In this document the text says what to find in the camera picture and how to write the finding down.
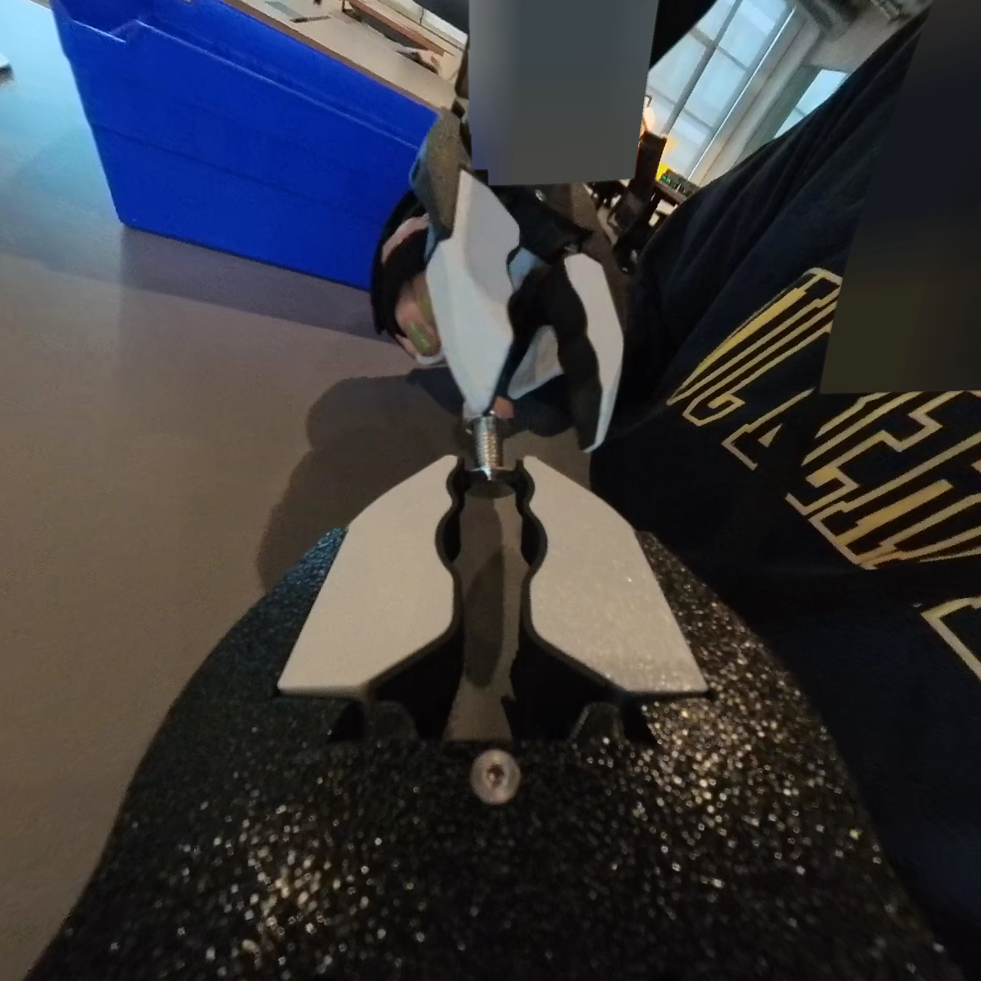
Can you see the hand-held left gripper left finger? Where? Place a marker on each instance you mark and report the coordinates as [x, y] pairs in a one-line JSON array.
[[375, 598]]

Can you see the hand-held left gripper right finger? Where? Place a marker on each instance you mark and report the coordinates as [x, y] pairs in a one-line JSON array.
[[605, 605]]

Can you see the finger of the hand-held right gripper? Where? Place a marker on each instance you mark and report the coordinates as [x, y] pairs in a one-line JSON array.
[[602, 345], [471, 306]]

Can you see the silver threaded bolt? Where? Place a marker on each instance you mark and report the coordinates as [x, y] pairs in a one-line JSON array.
[[485, 444]]

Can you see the silver hex nut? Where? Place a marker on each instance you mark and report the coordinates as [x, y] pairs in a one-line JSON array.
[[498, 484]]

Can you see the person's right hand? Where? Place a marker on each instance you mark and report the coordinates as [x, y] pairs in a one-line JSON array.
[[420, 322]]

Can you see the light desk with wooden edge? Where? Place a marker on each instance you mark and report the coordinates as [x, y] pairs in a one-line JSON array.
[[368, 54]]

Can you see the dark wooden furniture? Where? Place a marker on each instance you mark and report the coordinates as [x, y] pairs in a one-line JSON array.
[[628, 207]]

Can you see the person's dark printed sweatshirt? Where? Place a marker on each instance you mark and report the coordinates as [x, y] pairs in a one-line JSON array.
[[766, 460]]

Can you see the blue plastic bin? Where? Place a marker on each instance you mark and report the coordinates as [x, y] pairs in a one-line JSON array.
[[230, 138]]

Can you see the large paned window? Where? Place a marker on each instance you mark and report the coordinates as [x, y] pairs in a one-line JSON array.
[[728, 76]]

